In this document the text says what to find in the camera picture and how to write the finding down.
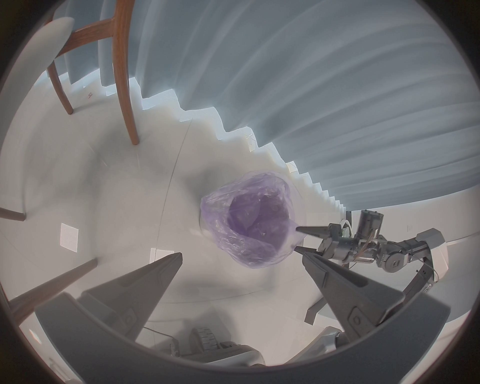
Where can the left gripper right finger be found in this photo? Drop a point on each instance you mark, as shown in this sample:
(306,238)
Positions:
(348,296)

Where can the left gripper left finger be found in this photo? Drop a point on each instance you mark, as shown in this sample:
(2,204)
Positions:
(142,292)

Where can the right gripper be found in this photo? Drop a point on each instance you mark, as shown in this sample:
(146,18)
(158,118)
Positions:
(339,251)

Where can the purple plastic bag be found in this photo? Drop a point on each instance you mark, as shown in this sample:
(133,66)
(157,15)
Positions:
(258,221)

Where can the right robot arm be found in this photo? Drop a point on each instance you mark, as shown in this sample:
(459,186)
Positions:
(431,247)

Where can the white trash bin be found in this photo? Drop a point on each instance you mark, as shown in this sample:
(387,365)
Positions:
(213,221)

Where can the white curtain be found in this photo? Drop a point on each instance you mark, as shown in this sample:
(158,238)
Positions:
(337,93)

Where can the wooden chair with white cushions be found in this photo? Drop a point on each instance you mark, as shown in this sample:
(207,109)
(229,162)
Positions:
(125,75)

